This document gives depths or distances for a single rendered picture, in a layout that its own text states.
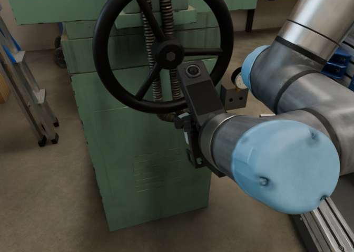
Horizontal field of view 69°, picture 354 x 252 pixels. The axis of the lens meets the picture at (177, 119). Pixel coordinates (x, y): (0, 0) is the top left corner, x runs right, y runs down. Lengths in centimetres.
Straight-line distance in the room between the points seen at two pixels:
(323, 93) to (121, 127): 62
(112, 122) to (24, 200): 77
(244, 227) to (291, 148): 101
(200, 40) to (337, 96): 50
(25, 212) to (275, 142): 127
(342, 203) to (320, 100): 86
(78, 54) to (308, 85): 54
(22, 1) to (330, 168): 64
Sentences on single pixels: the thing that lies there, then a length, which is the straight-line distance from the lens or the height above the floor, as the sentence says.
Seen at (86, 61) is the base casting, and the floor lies 74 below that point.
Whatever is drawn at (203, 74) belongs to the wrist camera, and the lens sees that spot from 40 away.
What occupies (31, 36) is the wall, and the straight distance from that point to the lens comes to 326.
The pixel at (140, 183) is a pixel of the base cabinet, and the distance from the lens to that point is 99.
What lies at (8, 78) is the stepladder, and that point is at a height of 44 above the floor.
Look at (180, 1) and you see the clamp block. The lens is 60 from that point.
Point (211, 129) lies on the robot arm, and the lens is 31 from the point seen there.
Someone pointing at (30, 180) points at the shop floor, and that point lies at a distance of 153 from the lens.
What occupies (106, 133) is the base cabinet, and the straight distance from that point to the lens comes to 82.
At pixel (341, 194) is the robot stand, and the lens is 118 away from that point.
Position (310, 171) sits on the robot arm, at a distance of 23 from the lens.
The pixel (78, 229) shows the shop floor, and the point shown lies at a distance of 124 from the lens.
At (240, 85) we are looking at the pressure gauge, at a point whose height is 64.
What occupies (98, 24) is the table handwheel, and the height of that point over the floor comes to 88.
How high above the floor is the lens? 99
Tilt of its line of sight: 35 degrees down
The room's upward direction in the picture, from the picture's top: straight up
